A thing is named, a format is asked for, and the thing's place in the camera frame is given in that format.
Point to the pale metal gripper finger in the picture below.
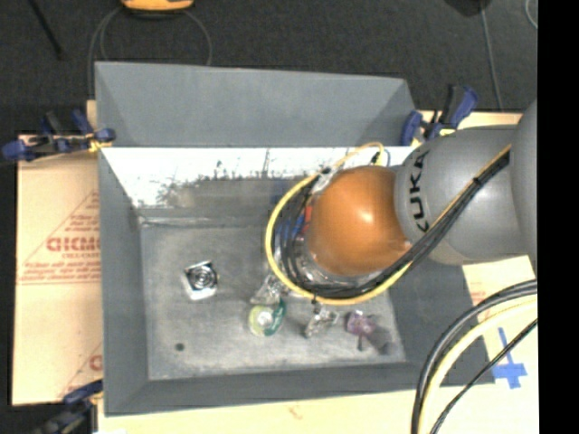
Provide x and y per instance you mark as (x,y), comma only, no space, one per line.
(269,290)
(319,323)

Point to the grey metal bin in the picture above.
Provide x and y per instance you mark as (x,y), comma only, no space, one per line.
(235,106)

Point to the clear square glass dish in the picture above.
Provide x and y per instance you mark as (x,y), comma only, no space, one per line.
(200,280)

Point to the purple sunglasses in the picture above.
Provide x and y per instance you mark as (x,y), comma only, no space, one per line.
(360,323)

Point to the clear cup with green rim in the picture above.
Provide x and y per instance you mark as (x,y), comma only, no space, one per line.
(267,319)

